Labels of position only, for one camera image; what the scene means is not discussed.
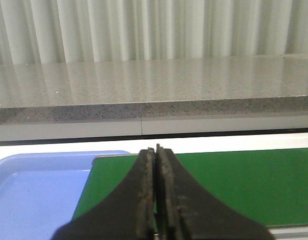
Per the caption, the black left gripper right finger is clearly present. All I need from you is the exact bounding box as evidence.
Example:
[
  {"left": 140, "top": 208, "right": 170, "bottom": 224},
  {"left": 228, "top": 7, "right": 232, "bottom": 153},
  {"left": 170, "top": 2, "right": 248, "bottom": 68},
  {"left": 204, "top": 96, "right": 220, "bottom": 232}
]
[{"left": 155, "top": 145, "right": 274, "bottom": 240}]

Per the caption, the grey speckled stone counter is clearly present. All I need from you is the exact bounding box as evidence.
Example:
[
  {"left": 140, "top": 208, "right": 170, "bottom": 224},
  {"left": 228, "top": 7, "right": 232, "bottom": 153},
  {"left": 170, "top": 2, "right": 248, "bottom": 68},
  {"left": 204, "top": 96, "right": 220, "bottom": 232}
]
[{"left": 0, "top": 54, "right": 308, "bottom": 125}]

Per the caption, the aluminium conveyor frame rail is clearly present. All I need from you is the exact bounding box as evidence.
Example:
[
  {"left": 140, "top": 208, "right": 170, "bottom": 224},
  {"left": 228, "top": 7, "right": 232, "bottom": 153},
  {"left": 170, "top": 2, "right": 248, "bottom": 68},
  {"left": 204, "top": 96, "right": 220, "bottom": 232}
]
[{"left": 266, "top": 223, "right": 308, "bottom": 240}]

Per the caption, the green conveyor belt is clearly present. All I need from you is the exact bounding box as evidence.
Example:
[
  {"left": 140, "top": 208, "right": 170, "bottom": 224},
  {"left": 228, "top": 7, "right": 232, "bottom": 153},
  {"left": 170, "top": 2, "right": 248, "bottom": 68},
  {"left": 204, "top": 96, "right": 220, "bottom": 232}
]
[{"left": 72, "top": 148, "right": 308, "bottom": 227}]

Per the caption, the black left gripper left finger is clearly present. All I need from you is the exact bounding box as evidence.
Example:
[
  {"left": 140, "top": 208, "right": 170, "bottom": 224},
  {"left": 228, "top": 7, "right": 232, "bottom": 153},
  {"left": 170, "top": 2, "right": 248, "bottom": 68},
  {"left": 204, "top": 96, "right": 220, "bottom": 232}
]
[{"left": 52, "top": 148, "right": 155, "bottom": 240}]

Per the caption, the white pleated curtain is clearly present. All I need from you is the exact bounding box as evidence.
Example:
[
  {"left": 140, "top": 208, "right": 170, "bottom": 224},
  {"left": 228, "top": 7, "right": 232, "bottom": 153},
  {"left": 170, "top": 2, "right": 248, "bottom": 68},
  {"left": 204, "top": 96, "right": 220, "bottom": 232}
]
[{"left": 0, "top": 0, "right": 308, "bottom": 65}]

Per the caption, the blue plastic tray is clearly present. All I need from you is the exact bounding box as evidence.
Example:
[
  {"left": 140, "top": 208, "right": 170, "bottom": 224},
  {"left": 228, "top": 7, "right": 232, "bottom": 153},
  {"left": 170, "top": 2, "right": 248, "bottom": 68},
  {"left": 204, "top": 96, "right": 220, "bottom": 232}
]
[{"left": 0, "top": 150, "right": 126, "bottom": 240}]

